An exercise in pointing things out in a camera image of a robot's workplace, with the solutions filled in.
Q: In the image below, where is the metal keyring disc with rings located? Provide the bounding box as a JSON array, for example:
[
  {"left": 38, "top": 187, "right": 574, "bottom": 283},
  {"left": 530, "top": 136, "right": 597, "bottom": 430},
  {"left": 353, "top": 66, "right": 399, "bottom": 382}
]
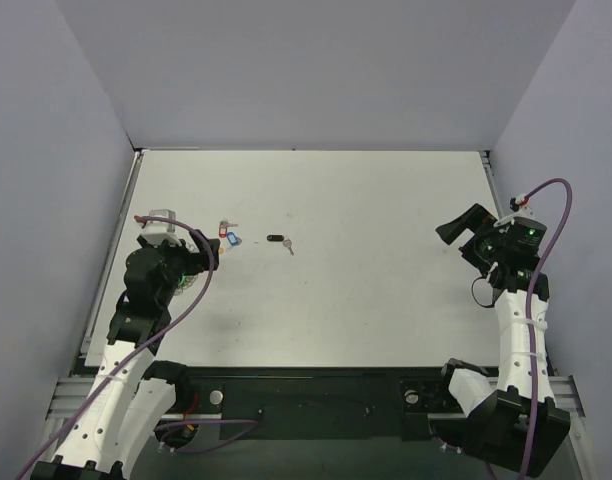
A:
[{"left": 174, "top": 243, "right": 198, "bottom": 296}]

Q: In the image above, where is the red tag key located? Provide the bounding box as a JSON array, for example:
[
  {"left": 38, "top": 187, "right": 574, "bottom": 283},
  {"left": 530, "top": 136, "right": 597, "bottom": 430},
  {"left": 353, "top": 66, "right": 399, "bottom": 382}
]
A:
[{"left": 218, "top": 219, "right": 238, "bottom": 238}]

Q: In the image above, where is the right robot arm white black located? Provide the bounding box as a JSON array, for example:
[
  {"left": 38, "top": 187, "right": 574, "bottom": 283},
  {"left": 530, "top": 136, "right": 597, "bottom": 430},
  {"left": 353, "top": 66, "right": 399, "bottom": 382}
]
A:
[{"left": 432, "top": 204, "right": 570, "bottom": 477}]

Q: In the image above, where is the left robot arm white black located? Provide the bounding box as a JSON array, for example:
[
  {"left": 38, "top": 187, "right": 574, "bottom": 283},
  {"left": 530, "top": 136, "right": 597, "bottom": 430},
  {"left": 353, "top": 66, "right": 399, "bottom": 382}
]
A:
[{"left": 30, "top": 230, "right": 220, "bottom": 479}]

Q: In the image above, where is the blue tag key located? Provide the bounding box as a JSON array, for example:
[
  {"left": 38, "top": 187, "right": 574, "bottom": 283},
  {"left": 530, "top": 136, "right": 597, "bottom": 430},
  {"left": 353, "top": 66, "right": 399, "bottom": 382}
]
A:
[{"left": 225, "top": 231, "right": 242, "bottom": 252}]

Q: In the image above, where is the black tag key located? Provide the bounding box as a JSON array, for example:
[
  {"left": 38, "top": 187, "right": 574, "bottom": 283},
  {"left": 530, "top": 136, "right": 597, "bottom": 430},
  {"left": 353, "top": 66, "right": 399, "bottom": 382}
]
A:
[{"left": 266, "top": 234, "right": 295, "bottom": 256}]

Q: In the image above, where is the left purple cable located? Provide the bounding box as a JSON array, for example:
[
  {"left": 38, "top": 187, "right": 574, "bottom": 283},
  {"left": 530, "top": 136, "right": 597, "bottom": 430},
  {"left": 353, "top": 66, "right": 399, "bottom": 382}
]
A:
[{"left": 10, "top": 214, "right": 260, "bottom": 480}]

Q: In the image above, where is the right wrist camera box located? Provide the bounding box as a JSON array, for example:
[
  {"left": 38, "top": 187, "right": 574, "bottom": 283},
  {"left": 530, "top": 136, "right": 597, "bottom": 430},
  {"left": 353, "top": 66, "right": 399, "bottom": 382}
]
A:
[{"left": 509, "top": 193, "right": 534, "bottom": 217}]

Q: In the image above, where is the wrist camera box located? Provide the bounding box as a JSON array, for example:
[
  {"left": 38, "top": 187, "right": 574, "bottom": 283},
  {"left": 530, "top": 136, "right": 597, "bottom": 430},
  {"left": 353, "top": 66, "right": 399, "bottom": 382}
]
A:
[
  {"left": 509, "top": 193, "right": 534, "bottom": 217},
  {"left": 141, "top": 209, "right": 181, "bottom": 247}
]

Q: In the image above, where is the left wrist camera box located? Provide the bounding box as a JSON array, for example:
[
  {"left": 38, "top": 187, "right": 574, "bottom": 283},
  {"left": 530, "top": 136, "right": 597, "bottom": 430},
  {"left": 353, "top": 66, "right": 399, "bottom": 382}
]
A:
[{"left": 141, "top": 209, "right": 181, "bottom": 247}]

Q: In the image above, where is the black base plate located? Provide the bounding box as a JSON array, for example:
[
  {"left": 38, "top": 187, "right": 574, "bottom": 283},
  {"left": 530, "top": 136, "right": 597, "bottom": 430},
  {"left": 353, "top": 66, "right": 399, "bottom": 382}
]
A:
[{"left": 163, "top": 367, "right": 466, "bottom": 441}]

